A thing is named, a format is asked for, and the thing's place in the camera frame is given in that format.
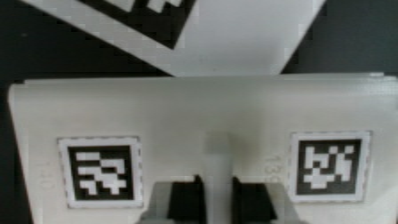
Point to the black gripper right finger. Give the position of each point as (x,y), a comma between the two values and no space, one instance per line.
(262,204)

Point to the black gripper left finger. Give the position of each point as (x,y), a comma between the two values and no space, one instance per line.
(177,203)

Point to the long white cabinet door panel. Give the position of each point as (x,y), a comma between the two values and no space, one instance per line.
(297,129)

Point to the white sheet with fiducial markers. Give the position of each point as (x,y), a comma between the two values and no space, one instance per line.
(198,37)

